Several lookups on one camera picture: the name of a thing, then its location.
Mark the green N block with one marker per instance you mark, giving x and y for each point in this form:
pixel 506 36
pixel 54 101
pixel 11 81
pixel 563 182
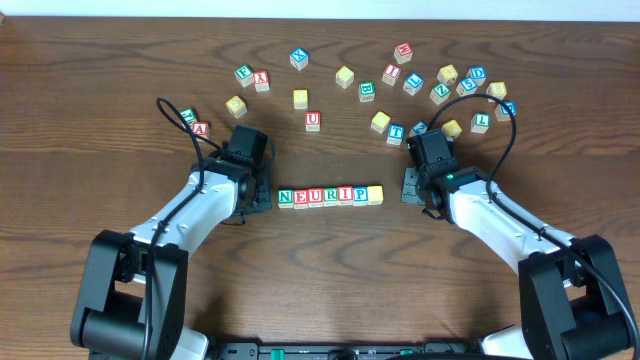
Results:
pixel 285 199

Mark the blue 2 block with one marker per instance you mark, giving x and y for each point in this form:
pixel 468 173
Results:
pixel 419 128

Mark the yellow monkey picture block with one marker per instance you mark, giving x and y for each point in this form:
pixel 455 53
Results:
pixel 447 75

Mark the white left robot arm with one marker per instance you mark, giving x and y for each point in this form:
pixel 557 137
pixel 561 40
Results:
pixel 131 302

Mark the red H block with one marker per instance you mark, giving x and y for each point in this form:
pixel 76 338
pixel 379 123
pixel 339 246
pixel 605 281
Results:
pixel 403 53

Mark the green F block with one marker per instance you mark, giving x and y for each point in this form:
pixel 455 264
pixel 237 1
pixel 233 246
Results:
pixel 244 75

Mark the blue T block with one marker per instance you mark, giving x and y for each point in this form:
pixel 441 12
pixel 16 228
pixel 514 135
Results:
pixel 395 134

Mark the red U block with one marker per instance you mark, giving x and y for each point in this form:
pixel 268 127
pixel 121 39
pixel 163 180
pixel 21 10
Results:
pixel 315 197
pixel 312 121

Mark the blue X block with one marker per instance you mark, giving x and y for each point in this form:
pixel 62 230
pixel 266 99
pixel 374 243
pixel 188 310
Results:
pixel 299 58

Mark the blue 5 block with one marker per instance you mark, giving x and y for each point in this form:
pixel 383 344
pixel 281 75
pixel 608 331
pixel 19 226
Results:
pixel 466 86

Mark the green 7 block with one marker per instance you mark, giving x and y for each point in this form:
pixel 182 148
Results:
pixel 480 123

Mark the blue L block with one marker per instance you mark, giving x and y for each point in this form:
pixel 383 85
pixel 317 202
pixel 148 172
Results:
pixel 413 83

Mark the green B block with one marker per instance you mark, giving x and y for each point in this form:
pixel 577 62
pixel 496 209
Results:
pixel 366 91

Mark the blue d block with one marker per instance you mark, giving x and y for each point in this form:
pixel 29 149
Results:
pixel 505 112
pixel 477 74

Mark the blue D block front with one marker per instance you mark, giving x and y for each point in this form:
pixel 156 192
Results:
pixel 505 112

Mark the yellow O block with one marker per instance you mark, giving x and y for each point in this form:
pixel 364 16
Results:
pixel 300 99

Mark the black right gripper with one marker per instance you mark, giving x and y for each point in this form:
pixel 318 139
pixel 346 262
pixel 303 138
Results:
pixel 410 186

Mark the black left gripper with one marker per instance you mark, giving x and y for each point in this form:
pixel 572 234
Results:
pixel 263 195

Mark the yellow pen picture block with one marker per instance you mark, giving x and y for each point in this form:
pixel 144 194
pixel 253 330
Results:
pixel 451 129

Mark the red Y block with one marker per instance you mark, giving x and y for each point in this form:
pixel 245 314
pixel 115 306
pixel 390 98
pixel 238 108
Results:
pixel 261 81

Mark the green J block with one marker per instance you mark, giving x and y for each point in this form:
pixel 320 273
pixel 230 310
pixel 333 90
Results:
pixel 189 115

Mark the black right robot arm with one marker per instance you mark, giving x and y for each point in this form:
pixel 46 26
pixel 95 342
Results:
pixel 573 301

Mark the green Z block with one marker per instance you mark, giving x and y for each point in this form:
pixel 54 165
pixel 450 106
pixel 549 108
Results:
pixel 440 93

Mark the red E block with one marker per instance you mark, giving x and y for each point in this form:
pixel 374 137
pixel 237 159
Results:
pixel 300 199

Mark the green R block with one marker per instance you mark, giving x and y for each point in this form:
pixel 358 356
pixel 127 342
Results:
pixel 330 197

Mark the red A block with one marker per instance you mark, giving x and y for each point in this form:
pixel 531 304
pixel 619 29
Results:
pixel 201 129

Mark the blue P block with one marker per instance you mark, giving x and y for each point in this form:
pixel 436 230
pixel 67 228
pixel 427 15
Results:
pixel 360 196

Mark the red i block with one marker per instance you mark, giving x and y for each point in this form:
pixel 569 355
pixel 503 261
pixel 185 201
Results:
pixel 391 74
pixel 345 195

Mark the blue D block rear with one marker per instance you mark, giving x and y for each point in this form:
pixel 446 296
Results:
pixel 477 74

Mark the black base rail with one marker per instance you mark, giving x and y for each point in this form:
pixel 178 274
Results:
pixel 325 351

